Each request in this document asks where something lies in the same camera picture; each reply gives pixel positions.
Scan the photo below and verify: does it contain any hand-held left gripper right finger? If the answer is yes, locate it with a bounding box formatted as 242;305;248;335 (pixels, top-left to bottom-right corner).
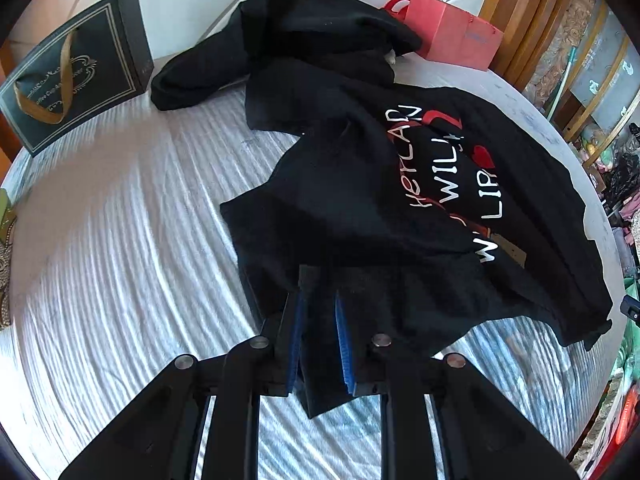
332;290;583;480

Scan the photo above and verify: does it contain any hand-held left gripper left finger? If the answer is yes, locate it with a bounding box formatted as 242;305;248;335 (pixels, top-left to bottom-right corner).
60;265;321;480

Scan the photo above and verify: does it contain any black printed sweatshirt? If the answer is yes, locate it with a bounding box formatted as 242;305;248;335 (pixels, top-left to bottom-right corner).
220;82;615;421

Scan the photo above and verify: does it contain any white striped mattress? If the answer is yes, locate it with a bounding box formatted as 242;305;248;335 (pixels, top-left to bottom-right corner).
0;55;628;480

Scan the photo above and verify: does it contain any plain black garment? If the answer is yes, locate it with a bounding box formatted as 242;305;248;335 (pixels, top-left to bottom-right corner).
151;0;426;133

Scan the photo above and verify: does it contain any red paper gift bag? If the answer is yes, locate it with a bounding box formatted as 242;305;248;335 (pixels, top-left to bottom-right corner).
382;0;505;72

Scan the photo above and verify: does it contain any dark gift bag gold ribbon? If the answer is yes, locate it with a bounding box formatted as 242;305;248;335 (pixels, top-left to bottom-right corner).
0;0;155;157

